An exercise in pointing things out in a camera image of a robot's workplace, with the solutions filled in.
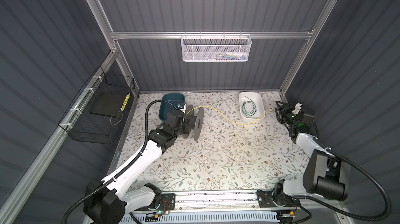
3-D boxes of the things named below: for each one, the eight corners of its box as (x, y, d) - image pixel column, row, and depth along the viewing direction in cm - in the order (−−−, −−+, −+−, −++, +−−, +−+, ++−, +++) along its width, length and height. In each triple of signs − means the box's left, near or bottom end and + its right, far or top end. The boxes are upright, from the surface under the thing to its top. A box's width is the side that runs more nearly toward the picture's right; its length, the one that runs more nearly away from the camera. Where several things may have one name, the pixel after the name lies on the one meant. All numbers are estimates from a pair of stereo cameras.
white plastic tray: (241, 123, 105) (242, 117, 100) (236, 97, 120) (237, 91, 115) (266, 123, 105) (269, 117, 100) (258, 97, 120) (260, 91, 115)
